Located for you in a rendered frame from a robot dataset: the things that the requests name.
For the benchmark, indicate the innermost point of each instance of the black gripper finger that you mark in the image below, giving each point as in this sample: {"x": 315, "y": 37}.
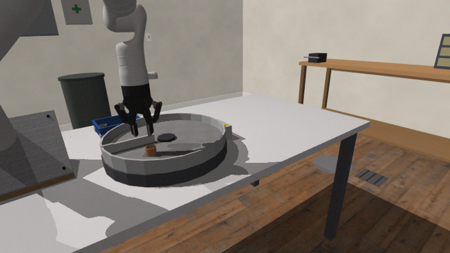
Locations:
{"x": 131, "y": 119}
{"x": 149, "y": 120}

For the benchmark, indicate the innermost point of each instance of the bronze bushing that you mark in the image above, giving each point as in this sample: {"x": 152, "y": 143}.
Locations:
{"x": 150, "y": 150}

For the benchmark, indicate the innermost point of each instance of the blue crate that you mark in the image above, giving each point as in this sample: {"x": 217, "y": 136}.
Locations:
{"x": 111, "y": 122}

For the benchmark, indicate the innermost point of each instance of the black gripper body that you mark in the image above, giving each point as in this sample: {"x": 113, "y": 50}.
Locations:
{"x": 140, "y": 93}

